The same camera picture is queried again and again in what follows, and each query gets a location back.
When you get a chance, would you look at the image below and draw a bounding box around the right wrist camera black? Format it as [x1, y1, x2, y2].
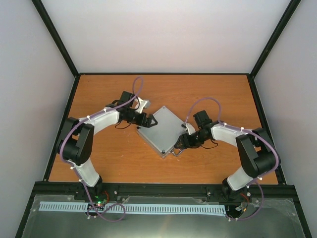
[182, 110, 212, 135]

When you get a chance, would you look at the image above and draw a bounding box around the green led circuit board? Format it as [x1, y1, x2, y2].
[95, 191, 109, 207]

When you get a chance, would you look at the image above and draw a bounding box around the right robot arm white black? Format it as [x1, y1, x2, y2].
[174, 121, 280, 201]

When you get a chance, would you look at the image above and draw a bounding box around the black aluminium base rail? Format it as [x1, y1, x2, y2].
[33, 181, 297, 204]

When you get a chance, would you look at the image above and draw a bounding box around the black frame post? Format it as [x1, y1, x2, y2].
[250, 0, 301, 79]
[31, 0, 79, 78]

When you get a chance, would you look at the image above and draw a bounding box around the aluminium poker case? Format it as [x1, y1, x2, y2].
[137, 106, 185, 158]

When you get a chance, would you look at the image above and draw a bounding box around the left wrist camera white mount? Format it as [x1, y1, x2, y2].
[134, 97, 151, 114]

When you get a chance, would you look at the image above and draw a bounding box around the left black frame post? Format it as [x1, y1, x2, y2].
[31, 0, 79, 78]

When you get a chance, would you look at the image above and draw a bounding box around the black table edge frame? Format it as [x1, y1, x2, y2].
[43, 72, 288, 185]

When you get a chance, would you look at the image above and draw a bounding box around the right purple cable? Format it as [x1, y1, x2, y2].
[184, 98, 282, 221]

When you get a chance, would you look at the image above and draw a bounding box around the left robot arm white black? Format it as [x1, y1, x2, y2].
[56, 91, 158, 200]

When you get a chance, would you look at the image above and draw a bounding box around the right black frame post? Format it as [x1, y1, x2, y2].
[250, 0, 301, 79]

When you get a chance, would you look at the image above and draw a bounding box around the light blue cable duct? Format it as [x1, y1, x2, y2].
[38, 201, 226, 216]

